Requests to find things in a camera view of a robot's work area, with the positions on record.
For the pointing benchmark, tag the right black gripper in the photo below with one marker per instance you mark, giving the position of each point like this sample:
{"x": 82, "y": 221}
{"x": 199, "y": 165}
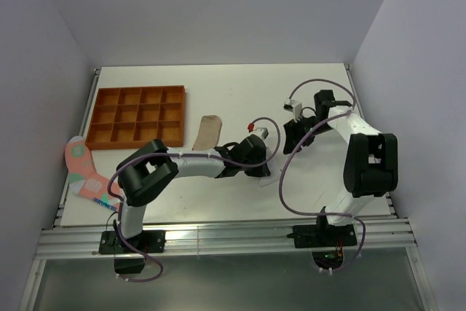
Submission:
{"x": 294, "y": 136}

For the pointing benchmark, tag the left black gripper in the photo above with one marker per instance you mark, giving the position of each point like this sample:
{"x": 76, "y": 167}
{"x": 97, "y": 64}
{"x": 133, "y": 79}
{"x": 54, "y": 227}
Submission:
{"x": 261, "y": 171}

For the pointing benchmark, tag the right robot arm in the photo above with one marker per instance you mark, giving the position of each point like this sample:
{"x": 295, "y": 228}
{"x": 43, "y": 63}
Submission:
{"x": 371, "y": 164}

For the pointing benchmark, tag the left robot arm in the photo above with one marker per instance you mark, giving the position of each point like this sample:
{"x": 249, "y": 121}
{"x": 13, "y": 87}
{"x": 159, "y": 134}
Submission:
{"x": 145, "y": 174}

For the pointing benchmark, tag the beige red reindeer sock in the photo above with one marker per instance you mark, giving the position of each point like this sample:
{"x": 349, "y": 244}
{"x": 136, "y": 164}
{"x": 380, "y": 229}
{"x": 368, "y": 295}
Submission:
{"x": 208, "y": 133}

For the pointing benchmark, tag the orange compartment tray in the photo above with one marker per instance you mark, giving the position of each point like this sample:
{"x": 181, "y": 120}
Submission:
{"x": 130, "y": 117}

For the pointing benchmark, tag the pink patterned sock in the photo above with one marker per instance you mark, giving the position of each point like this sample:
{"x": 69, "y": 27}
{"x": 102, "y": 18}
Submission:
{"x": 83, "y": 178}

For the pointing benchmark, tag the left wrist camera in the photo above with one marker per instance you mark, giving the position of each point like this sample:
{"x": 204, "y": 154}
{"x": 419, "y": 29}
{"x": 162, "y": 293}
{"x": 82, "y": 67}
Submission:
{"x": 261, "y": 132}

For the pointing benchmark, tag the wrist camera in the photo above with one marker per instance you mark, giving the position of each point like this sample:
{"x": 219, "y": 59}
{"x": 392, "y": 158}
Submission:
{"x": 261, "y": 132}
{"x": 294, "y": 107}

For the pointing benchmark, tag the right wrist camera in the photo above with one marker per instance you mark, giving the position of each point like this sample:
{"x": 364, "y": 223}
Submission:
{"x": 294, "y": 107}

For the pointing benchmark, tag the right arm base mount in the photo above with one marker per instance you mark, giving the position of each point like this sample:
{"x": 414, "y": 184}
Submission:
{"x": 323, "y": 235}

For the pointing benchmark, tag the aluminium frame rail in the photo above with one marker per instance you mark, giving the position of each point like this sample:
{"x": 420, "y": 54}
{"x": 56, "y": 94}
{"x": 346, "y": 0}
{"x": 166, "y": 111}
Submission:
{"x": 220, "y": 238}

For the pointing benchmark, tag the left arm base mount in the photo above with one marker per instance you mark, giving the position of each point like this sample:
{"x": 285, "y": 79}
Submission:
{"x": 148, "y": 242}

